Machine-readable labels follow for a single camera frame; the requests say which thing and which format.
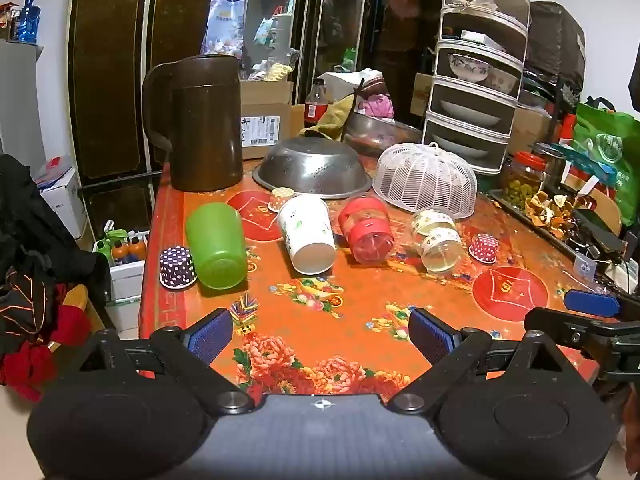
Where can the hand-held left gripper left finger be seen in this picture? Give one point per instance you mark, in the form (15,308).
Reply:
(210,334)

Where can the green shopping bag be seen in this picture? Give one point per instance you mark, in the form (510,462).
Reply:
(607,155)

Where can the red dotted cupcake liner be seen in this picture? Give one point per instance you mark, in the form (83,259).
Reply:
(484,247)

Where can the orange small cupcake liner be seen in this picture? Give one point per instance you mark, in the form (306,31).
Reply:
(281,199)

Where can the tiered mesh food rack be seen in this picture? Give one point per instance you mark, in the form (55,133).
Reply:
(517,25)

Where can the black tray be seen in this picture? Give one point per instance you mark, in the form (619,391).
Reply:
(595,240)

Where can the pink cloth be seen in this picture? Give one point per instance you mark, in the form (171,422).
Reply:
(375,106)

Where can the steel colander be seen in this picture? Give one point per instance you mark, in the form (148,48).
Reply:
(312,165)

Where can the clear cup with label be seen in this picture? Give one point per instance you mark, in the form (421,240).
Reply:
(437,240)

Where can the floral orange tablecloth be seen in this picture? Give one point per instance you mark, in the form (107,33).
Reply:
(360,300)

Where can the red plastic cup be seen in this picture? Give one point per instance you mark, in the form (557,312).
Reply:
(365,230)

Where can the white plastic food cover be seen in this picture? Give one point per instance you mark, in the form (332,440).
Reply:
(425,180)

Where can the white paper cup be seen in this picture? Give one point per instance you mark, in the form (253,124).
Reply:
(305,232)

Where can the black bag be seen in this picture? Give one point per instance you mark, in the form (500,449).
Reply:
(555,42)

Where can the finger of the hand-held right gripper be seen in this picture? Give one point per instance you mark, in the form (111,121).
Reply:
(592,302)
(570,329)

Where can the brown plastic pitcher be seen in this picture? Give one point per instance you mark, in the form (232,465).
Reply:
(205,130)

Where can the patterned ceramic bowl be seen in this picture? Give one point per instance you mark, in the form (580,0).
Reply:
(467,67)

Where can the steel bowl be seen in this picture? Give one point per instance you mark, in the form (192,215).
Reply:
(380,132)

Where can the white cardboard box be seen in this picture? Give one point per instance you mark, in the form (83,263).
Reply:
(62,200)

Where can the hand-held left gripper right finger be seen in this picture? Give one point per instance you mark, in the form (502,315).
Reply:
(431,334)

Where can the purple dotted cupcake liner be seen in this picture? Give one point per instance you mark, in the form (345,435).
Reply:
(176,266)

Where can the red-lidded pickle jar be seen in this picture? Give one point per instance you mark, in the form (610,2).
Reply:
(522,182)

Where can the dark clothes pile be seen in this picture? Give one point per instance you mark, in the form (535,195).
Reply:
(35,250)

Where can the cardboard box with label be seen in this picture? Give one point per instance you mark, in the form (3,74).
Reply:
(265,120)

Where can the white plate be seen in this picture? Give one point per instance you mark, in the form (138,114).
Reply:
(462,146)
(472,112)

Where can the blue water bottle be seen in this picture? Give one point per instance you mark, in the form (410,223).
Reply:
(27,20)

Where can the green spray bottle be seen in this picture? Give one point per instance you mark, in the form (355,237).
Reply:
(106,247)

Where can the snack bag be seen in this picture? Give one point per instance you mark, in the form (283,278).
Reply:
(225,20)

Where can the yellow-green cloth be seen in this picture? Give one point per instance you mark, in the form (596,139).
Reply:
(332,117)

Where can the dried orange peels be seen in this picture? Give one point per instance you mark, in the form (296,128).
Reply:
(547,212)

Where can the orange sauce bottle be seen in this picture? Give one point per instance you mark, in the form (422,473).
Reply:
(137,249)
(120,251)

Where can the dark wooden cabinet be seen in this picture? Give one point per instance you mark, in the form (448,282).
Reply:
(112,60)

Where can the white foam box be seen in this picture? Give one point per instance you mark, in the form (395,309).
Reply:
(127,280)

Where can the cola bottle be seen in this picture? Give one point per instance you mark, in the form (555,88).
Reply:
(315,105)

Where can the green plastic cup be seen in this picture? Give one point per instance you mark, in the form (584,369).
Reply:
(215,245)

